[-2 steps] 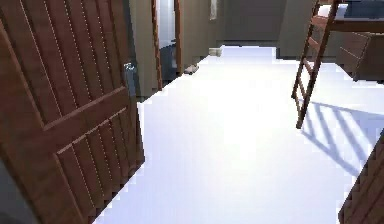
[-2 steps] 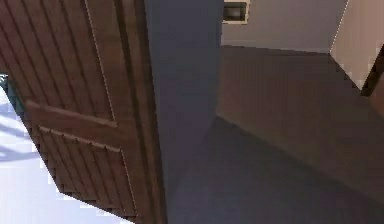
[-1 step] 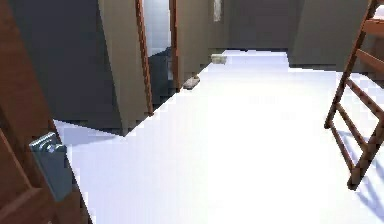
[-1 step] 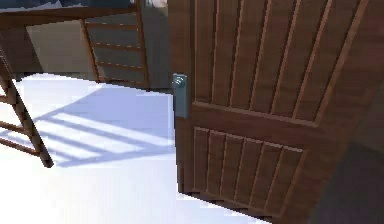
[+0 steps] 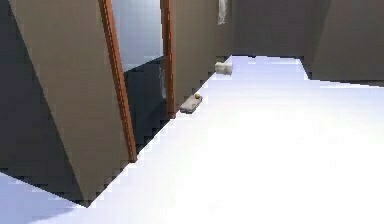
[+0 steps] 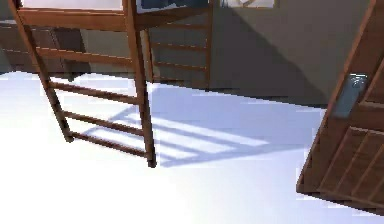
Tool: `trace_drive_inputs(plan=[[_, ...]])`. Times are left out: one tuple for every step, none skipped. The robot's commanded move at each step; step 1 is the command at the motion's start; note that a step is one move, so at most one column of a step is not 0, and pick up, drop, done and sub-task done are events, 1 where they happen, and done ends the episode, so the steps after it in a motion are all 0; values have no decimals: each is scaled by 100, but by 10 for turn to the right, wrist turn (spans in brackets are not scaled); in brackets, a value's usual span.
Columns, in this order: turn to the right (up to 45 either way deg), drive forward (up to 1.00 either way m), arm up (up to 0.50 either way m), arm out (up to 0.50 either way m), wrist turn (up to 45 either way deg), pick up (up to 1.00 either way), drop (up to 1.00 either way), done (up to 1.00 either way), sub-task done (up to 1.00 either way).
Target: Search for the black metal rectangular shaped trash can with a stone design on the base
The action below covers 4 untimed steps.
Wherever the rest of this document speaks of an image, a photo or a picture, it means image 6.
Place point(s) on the framed wall picture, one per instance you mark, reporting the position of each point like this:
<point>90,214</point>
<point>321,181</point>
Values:
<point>248,2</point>

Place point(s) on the brown wooden room door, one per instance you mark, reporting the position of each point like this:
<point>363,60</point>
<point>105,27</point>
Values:
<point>356,153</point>

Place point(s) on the brown wooden bed frame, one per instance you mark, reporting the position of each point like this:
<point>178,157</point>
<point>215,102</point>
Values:
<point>135,60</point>

